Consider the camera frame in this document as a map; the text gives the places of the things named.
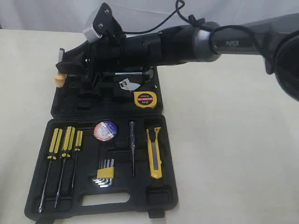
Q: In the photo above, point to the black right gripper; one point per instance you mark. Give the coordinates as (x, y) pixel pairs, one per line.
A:
(137, 53)

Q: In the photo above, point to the black electrical tape roll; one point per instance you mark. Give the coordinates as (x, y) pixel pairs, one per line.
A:
(105, 130)

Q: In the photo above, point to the yellow tape measure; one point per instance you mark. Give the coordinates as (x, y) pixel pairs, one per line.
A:
(145, 99)

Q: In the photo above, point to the yellow utility knife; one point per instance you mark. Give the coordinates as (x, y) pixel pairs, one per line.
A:
(154, 152)

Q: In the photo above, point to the orange black handled pliers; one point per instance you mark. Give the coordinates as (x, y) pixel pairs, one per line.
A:
(60, 80)

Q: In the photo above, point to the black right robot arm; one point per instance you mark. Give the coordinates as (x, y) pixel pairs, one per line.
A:
(275, 39)

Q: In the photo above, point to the black plastic tool case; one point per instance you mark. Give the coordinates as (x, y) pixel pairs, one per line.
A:
(106, 148)

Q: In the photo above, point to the silver adjustable wrench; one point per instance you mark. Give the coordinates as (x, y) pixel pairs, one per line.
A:
(124, 84)

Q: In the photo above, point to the small yellow black screwdriver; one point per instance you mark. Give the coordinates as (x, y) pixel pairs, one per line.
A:
(77, 149)

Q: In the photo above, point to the medium yellow black screwdriver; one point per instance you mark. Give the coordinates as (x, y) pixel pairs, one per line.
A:
(66, 153)

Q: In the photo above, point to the large yellow black screwdriver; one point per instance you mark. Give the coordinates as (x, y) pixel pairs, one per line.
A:
(51, 156)

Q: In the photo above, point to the clear tester screwdriver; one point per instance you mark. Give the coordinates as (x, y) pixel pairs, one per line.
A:
(132, 144)

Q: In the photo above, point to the hex key set yellow holder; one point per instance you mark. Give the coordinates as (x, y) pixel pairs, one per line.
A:
(105, 174)

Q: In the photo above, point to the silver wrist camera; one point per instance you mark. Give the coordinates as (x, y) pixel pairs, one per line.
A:
(101, 23)

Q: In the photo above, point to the claw hammer black handle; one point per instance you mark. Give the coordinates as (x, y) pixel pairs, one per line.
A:
(120, 75)

